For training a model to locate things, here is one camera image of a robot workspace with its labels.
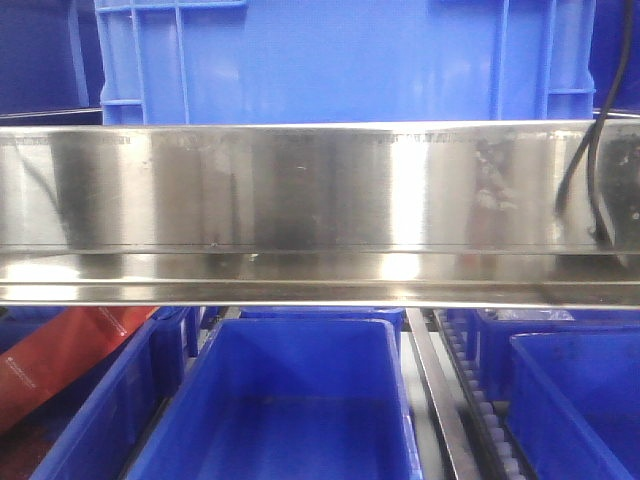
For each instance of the blue bin lower centre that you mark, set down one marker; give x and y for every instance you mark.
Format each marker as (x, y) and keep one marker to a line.
(288, 399)

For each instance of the blue bin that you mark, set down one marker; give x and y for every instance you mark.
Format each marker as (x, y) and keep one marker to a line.
(288, 399)
(90, 428)
(574, 408)

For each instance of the large blue crate upper shelf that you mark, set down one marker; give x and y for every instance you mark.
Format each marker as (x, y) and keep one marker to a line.
(261, 62)

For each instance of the blue bin lower left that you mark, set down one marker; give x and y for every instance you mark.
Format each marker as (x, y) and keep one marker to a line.
(90, 428)

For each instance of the blue bin lower right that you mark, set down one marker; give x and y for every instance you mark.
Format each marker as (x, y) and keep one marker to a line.
(574, 408)

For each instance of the red plastic bag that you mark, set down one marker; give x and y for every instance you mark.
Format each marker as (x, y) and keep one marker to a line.
(61, 351)

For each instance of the white roller track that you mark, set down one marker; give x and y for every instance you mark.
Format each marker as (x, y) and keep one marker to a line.
(484, 420)

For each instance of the dark blue crate upper left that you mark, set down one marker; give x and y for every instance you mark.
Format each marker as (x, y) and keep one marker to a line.
(50, 57)

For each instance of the stainless steel shelf rail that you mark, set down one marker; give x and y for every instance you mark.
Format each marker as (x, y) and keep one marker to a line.
(410, 214)

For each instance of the steel divider rail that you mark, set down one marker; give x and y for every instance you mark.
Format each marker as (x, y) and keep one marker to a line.
(454, 446)

